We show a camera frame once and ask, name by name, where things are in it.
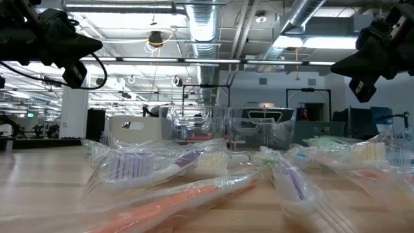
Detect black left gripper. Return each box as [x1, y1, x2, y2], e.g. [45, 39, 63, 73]
[0, 0, 104, 89]

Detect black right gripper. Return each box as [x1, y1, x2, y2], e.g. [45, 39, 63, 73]
[330, 0, 414, 104]

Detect blue toothbrush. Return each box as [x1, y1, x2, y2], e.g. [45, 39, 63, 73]
[384, 128, 414, 168]
[284, 145, 316, 169]

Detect ceiling light panel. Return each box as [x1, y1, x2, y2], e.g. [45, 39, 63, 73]
[273, 34, 358, 50]

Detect grey ceiling pipe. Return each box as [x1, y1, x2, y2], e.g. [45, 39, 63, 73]
[63, 0, 187, 16]

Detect long LED light bar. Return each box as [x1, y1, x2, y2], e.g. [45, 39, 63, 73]
[79, 56, 337, 66]

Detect black cabinet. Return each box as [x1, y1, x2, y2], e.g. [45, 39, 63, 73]
[86, 108, 106, 140]

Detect black workbench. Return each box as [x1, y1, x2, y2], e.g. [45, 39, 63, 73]
[0, 137, 82, 150]

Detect white plastic bin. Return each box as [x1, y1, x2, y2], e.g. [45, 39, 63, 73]
[108, 115, 174, 145]

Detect clear plastic bin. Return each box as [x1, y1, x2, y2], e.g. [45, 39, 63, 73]
[168, 105, 229, 145]
[226, 106, 297, 151]

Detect yellow hanging cord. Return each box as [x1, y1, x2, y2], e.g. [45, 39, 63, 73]
[293, 48, 301, 82]

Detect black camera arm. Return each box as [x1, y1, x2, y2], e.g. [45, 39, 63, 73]
[375, 111, 411, 130]

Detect silver spiral air duct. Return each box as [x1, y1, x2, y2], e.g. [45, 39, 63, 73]
[258, 0, 327, 62]
[184, 0, 224, 106]

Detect black ceiling cable reel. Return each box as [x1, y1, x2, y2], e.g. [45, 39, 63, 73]
[147, 30, 175, 54]

